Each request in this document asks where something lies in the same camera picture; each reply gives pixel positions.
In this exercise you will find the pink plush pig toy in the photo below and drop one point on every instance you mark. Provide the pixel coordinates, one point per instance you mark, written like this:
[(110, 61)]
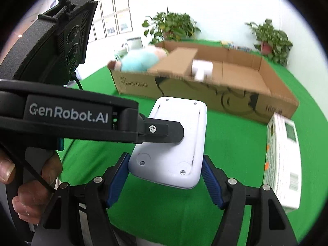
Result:
[(139, 60)]

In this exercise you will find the large open cardboard box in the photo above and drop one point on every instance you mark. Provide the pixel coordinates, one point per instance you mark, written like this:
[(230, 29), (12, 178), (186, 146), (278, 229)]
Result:
[(242, 84)]

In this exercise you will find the potted green plant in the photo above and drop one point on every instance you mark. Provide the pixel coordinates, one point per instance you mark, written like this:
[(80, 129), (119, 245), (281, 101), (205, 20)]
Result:
[(169, 26), (271, 42)]

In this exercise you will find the right potted green plant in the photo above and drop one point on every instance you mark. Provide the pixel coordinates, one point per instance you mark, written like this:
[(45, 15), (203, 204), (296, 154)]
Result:
[(271, 42)]

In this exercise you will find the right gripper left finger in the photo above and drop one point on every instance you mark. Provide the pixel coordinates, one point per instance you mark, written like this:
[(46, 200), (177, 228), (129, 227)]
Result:
[(60, 224)]

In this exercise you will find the white printed medicine box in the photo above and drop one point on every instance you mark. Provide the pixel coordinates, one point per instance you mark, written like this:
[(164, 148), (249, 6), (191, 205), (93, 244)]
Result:
[(282, 169)]

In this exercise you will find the green patterned cup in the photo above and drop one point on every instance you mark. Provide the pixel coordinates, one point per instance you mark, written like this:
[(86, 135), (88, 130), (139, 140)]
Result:
[(119, 54)]

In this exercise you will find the framed wall certificates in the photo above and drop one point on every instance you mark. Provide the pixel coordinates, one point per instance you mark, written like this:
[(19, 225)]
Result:
[(111, 18)]

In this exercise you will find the white rounded plastic device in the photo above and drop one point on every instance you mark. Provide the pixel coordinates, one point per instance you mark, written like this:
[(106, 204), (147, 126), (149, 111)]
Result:
[(174, 164)]

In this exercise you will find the white hair dryer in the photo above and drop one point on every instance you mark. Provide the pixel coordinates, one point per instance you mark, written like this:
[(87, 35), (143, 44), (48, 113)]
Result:
[(201, 69)]

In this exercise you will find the white mug black handle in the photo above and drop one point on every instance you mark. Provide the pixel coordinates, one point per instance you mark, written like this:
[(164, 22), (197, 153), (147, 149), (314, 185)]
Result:
[(133, 43)]

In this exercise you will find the person's left hand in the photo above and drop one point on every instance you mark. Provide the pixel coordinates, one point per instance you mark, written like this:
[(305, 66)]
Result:
[(32, 197)]

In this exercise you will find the left potted green plant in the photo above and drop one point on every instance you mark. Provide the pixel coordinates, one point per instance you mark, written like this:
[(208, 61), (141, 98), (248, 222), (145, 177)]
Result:
[(169, 26)]

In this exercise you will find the colourful tissue pack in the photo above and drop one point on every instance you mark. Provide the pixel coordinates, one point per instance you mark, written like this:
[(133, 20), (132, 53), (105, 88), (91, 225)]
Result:
[(239, 48)]

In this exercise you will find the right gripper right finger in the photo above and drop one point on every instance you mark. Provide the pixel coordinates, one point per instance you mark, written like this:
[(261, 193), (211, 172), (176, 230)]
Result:
[(269, 224)]

